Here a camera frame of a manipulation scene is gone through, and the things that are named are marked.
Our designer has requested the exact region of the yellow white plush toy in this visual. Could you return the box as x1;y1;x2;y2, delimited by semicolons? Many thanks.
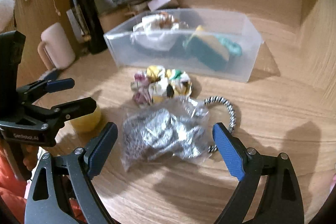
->
70;105;101;134

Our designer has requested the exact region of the black white rope hairband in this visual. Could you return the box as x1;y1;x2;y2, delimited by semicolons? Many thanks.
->
203;95;237;154

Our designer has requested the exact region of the floral scrunchie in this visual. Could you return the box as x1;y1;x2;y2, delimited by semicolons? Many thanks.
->
130;65;193;107

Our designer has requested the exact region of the clear bag grey fabric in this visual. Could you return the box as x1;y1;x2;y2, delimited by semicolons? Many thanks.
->
121;96;210;171

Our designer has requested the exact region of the white drawstring pouch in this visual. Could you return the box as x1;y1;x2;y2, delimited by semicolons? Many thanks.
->
130;12;183;52

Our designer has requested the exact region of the green yellow sponge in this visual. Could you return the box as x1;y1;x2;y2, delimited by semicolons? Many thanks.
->
183;25;230;72

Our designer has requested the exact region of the teal scrunchie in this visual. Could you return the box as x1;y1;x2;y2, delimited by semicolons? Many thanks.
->
217;36;243;56

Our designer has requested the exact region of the person's hand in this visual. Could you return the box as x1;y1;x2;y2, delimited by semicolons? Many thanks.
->
23;145;39;171

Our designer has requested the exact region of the pink mug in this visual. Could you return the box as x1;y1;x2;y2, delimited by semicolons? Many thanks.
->
38;23;76;70

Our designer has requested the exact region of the white fluffy pompom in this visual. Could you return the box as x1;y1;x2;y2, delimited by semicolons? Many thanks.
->
0;0;15;32

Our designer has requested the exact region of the dark wine bottle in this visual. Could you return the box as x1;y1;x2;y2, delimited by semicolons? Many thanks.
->
70;0;108;54

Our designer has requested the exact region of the small cardboard box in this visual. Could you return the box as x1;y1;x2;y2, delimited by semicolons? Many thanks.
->
147;0;179;11

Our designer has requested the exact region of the clear plastic storage box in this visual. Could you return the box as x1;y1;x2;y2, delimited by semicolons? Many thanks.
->
104;9;264;83

